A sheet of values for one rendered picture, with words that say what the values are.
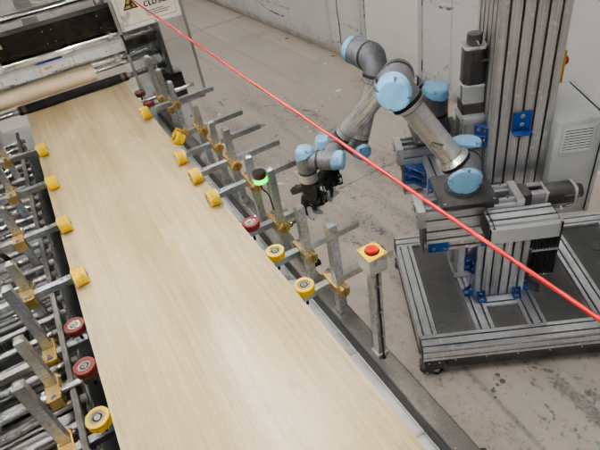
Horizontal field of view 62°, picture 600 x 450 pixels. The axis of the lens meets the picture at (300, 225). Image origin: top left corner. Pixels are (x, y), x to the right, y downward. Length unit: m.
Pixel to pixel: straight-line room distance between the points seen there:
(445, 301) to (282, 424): 1.43
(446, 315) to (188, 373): 1.44
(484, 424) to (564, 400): 0.40
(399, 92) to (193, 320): 1.10
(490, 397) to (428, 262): 0.80
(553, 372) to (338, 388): 1.47
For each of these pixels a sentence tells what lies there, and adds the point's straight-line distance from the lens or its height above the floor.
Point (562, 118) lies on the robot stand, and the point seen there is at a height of 1.23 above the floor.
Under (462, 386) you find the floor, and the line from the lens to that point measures 2.75.
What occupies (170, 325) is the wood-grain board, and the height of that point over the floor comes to 0.90.
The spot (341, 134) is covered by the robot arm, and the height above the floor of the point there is 1.32.
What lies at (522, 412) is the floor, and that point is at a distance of 2.72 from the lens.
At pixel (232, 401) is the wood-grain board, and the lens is 1.71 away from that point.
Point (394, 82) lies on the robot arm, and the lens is 1.72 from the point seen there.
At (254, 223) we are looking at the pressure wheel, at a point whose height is 0.91.
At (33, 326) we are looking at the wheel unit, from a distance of 2.19.
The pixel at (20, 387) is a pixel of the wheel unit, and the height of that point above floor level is 1.15.
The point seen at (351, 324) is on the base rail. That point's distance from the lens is 2.07.
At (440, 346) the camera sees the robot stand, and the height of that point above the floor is 0.23.
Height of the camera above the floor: 2.29
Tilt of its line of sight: 38 degrees down
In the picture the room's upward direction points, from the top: 11 degrees counter-clockwise
